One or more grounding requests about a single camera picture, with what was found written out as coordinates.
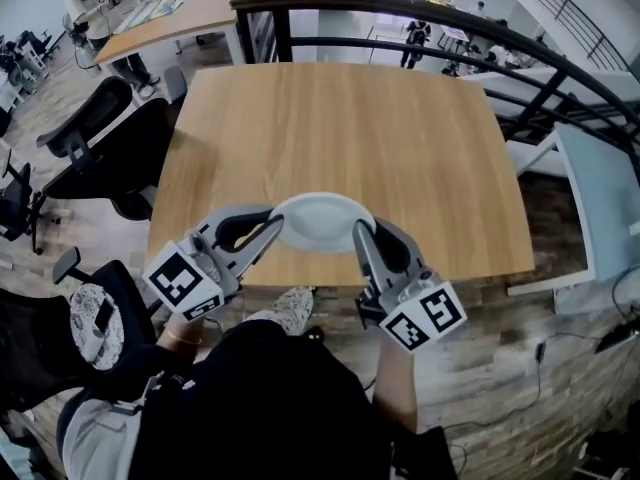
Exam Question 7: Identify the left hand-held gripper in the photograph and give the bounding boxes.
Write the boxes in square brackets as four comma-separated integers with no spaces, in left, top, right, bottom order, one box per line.
[142,204,286,324]

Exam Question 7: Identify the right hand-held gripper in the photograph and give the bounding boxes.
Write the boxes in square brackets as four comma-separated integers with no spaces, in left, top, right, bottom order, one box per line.
[351,216,469,354]

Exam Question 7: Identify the white round plate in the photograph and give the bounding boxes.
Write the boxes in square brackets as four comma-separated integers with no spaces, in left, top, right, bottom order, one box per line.
[272,191,378,255]

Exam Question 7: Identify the person's left forearm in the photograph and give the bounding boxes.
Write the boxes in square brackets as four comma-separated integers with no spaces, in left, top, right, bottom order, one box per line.
[157,311,207,352]

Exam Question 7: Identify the person's right forearm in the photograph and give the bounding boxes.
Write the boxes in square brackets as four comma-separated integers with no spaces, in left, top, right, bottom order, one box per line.
[371,340,420,435]

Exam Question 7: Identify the person's patterned trouser leg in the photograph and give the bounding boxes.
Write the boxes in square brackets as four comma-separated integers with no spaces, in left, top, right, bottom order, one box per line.
[243,286,316,338]

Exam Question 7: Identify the wooden table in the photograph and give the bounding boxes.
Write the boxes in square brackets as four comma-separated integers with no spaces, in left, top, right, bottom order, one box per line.
[144,61,537,290]

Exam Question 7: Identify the black office chair with headrest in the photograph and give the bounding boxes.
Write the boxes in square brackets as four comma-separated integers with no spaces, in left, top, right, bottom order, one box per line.
[36,75,174,222]

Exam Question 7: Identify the grey chair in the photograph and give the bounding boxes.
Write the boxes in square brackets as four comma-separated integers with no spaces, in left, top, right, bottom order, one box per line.
[161,65,189,103]

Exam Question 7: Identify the smartphone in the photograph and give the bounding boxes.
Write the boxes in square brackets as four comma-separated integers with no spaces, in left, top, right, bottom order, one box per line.
[94,299,116,335]

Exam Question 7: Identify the person's black shirt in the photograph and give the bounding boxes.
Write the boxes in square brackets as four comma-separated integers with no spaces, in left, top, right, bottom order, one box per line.
[128,317,397,480]

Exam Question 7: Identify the patterned seat cushion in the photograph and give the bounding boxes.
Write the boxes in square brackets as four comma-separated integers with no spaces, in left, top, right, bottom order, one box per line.
[68,282,127,372]

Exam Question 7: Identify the light blue side table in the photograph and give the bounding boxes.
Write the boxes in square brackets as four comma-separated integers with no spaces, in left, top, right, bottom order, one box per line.
[506,121,640,315]

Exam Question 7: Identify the long wooden desk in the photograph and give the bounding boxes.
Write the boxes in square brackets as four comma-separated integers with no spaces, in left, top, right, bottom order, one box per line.
[93,0,257,67]

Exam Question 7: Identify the black wheeled office chair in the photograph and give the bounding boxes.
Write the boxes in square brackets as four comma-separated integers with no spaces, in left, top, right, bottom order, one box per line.
[0,161,62,257]

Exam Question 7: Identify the black metal railing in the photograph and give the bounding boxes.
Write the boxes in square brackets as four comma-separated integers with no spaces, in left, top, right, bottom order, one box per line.
[229,0,640,155]

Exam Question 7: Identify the colourful papers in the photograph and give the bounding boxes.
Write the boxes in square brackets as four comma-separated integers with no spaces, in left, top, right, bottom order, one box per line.
[114,0,193,32]

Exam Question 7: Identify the black mesh armchair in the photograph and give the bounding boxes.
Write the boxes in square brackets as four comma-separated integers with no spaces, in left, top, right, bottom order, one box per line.
[0,246,157,415]

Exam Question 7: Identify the person's grey garment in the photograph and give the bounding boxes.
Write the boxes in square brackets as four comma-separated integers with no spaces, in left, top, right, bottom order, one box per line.
[56,396,147,480]

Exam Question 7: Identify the thin gold bracelet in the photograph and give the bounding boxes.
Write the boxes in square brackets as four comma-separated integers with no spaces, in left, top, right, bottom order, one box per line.
[166,329,204,347]

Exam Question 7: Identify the black floor cable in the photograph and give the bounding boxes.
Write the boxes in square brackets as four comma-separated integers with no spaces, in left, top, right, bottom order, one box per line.
[443,336,602,430]

